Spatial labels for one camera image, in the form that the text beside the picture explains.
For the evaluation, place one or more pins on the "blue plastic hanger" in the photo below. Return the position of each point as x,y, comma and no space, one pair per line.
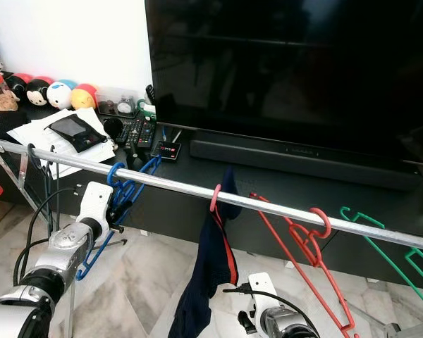
120,190

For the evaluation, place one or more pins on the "red plastic hanger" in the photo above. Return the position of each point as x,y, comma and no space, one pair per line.
216,201
307,239

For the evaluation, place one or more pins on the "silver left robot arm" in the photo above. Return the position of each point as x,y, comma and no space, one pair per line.
60,257

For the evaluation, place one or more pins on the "green plastic hanger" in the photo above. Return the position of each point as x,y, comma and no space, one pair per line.
366,222

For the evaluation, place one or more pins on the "navy shirt with white text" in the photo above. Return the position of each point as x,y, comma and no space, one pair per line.
204,282

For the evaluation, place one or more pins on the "silver metal clothes rack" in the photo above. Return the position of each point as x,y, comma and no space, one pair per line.
169,184

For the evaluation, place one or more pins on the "black TV cabinet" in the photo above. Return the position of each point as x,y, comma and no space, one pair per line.
190,218

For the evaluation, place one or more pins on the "small black box red lights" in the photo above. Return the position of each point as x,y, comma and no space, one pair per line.
168,149

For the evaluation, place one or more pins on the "black remote control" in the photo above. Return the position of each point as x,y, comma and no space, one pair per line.
145,134
125,132

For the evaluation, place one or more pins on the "black flat pouch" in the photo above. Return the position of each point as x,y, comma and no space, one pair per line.
79,132

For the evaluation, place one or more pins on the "white paper sheets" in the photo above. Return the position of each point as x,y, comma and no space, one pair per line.
46,134

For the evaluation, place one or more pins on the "clear plastic container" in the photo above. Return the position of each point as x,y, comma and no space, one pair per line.
116,104

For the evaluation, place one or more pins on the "yellow round plush toy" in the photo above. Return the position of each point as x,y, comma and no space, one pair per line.
83,97

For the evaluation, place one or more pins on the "white round plush toy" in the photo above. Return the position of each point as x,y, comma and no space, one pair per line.
60,95

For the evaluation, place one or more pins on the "black mouse plush toy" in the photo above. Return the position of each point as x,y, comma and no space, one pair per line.
39,93

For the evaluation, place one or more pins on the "black plush with red bow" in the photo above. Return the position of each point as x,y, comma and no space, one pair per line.
20,84

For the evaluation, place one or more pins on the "black soundbar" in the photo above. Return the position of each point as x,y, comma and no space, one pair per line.
296,155

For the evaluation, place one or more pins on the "black flat-screen television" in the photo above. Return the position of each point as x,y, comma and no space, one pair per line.
282,70

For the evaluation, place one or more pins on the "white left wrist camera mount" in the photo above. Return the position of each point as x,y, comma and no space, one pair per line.
95,204

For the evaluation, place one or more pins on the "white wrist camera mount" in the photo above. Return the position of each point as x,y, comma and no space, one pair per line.
95,204
261,287

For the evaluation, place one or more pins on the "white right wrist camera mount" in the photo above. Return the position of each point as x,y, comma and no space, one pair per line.
261,287

